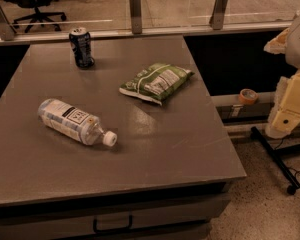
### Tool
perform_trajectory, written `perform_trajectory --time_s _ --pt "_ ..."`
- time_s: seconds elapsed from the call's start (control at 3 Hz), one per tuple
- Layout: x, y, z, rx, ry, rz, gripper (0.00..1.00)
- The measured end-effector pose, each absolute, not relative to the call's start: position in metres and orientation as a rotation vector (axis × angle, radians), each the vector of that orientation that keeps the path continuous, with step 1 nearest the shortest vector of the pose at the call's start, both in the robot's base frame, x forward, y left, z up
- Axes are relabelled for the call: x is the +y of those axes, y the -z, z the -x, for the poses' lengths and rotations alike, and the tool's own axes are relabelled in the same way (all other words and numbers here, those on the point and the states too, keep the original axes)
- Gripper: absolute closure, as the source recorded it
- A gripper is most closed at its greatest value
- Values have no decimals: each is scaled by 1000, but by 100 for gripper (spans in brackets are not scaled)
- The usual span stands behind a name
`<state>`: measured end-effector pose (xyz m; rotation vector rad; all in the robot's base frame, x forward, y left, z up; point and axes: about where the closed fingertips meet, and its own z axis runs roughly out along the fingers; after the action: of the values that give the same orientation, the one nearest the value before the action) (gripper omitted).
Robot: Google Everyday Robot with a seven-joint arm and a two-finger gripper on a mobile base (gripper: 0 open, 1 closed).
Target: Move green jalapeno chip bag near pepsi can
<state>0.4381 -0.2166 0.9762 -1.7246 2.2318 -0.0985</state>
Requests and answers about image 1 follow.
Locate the dark blue pepsi can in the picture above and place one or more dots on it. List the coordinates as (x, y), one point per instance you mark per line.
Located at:
(80, 41)

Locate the black floor stand base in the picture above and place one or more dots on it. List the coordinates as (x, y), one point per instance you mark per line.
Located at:
(277, 153)

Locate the left metal glass bracket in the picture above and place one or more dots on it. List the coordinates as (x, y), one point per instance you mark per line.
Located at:
(7, 32)

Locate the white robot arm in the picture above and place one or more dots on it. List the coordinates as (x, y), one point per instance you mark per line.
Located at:
(287, 43)

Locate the orange tape roll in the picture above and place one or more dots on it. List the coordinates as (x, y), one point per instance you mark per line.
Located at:
(248, 96)

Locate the right metal glass bracket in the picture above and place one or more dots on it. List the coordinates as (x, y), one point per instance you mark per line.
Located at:
(218, 14)

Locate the clear plastic water bottle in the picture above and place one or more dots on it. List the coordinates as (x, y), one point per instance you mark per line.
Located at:
(79, 125)

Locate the metal glass bracket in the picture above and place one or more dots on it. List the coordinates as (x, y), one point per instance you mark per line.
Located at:
(7, 32)
(136, 16)
(218, 14)

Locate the green jalapeno chip bag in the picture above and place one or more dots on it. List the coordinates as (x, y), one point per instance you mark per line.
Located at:
(156, 83)

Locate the grey cabinet drawer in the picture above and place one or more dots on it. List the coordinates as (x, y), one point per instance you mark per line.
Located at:
(174, 219)

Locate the black drawer handle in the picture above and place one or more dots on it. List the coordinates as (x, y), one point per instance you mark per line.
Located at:
(112, 224)

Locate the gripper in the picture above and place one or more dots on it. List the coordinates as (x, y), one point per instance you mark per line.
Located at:
(286, 112)

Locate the middle metal glass bracket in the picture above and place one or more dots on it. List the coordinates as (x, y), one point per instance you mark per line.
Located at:
(136, 16)

